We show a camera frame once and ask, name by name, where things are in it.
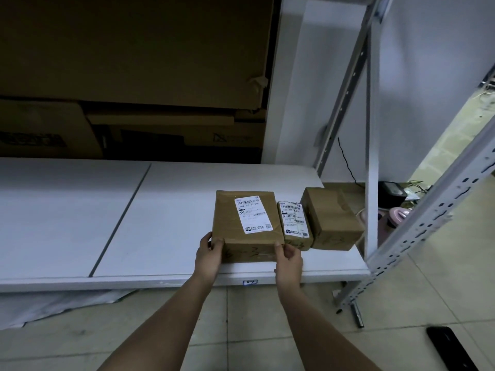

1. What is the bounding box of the person's right hand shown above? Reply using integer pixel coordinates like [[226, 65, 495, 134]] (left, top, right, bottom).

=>
[[274, 242, 303, 287]]

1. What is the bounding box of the person's left hand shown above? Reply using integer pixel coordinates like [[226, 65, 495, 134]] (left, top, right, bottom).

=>
[[194, 232, 226, 284]]

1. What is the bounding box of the large labelled brown parcel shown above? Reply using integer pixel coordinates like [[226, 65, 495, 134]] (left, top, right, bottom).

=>
[[212, 190, 285, 263]]

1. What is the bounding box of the person's right forearm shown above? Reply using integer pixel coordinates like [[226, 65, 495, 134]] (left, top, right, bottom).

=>
[[278, 281, 383, 371]]

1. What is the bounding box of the person's left forearm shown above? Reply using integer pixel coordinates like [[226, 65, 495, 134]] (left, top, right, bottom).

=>
[[97, 275, 213, 371]]

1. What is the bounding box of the small labelled brown parcel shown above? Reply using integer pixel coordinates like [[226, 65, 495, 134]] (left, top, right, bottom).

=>
[[277, 201, 313, 251]]

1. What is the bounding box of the white metal shelf rack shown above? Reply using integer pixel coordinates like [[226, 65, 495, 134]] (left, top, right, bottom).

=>
[[0, 0, 495, 306]]

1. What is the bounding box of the unlabelled brown cardboard parcel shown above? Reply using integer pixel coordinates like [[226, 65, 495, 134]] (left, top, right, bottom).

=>
[[300, 187, 365, 251]]

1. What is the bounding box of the pink round container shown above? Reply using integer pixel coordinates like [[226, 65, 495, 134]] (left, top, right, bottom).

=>
[[377, 207, 415, 248]]

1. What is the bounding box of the long brown cardboard box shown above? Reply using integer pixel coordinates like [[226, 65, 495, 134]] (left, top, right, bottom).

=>
[[86, 109, 267, 159]]

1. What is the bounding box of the black electronic device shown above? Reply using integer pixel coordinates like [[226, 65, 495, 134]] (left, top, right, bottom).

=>
[[378, 181, 408, 208]]

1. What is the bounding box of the black flat floor object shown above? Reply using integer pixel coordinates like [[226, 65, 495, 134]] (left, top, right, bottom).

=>
[[426, 326, 479, 371]]

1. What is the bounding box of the printed brown cardboard box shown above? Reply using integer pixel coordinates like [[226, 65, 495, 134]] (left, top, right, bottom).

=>
[[0, 97, 104, 159]]

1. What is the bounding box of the large flat cardboard box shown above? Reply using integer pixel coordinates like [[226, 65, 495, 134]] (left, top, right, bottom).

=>
[[0, 0, 276, 110]]

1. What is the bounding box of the black cable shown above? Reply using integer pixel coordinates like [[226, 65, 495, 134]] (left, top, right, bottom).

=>
[[337, 137, 365, 188]]

